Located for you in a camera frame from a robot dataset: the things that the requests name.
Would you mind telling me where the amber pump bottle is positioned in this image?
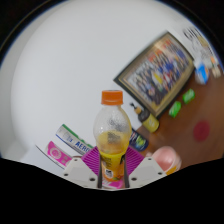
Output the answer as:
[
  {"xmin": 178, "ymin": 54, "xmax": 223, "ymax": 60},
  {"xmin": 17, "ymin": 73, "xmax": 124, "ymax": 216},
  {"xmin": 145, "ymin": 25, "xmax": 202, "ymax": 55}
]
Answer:
[{"xmin": 129, "ymin": 101, "xmax": 161, "ymax": 134}]

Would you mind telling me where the flat round red coaster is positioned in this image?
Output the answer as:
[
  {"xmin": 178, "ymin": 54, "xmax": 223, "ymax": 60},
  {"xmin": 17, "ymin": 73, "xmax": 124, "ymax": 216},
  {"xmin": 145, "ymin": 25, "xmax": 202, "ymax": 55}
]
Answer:
[{"xmin": 192, "ymin": 119, "xmax": 212, "ymax": 143}]

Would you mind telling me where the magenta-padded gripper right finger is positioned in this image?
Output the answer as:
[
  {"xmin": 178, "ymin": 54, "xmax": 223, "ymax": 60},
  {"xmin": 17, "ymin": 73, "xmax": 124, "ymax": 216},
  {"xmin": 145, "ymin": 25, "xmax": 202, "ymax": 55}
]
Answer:
[{"xmin": 122, "ymin": 145, "xmax": 167, "ymax": 189}]

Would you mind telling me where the orange-capped juice bottle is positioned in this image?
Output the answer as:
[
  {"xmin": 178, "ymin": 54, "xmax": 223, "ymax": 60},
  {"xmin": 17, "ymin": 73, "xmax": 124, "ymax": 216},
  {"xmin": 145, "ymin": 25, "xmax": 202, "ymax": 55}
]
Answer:
[{"xmin": 92, "ymin": 89, "xmax": 133, "ymax": 183}]

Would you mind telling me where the white flat panel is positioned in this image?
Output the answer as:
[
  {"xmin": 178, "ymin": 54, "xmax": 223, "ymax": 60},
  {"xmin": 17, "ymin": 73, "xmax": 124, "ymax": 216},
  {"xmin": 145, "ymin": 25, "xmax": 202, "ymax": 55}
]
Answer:
[{"xmin": 19, "ymin": 144, "xmax": 64, "ymax": 175}]

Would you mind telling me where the pink ceramic mug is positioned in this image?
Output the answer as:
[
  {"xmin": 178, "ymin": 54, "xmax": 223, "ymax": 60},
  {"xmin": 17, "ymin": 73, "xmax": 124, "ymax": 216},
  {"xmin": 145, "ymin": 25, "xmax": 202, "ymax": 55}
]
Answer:
[{"xmin": 146, "ymin": 145, "xmax": 183, "ymax": 176}]

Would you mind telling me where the white and blue shuttlecock tube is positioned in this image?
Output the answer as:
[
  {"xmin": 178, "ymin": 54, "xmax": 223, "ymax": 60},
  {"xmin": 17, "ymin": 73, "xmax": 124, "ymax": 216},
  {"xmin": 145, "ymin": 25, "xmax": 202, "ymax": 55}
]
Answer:
[{"xmin": 54, "ymin": 123, "xmax": 95, "ymax": 157}]

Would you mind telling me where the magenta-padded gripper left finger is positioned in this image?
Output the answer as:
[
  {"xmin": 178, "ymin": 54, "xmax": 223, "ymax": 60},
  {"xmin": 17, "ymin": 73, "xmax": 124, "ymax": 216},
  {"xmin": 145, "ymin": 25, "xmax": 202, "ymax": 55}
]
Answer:
[{"xmin": 62, "ymin": 145, "xmax": 102, "ymax": 189}]

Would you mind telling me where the pink shuttlecock tube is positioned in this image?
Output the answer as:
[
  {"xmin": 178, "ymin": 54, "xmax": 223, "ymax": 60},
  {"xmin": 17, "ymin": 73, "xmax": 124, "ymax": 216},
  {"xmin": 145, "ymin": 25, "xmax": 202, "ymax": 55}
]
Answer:
[{"xmin": 43, "ymin": 140, "xmax": 74, "ymax": 169}]

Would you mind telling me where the dark blue pump shampoo bottle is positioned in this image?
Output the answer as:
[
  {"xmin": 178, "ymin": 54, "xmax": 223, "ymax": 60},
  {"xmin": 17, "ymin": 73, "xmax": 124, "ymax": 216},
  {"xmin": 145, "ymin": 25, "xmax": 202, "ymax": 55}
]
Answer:
[{"xmin": 128, "ymin": 128, "xmax": 150, "ymax": 153}]

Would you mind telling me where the framed group photo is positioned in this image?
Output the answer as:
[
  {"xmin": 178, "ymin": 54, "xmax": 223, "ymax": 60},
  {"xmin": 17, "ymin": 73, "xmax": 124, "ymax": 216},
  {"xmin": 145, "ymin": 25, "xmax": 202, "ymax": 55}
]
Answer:
[{"xmin": 113, "ymin": 30, "xmax": 196, "ymax": 119}]

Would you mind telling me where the blue tissue pack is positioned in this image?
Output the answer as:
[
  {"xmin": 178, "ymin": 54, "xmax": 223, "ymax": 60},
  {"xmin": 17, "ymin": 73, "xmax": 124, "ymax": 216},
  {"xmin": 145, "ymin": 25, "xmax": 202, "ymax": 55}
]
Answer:
[{"xmin": 194, "ymin": 59, "xmax": 211, "ymax": 86}]

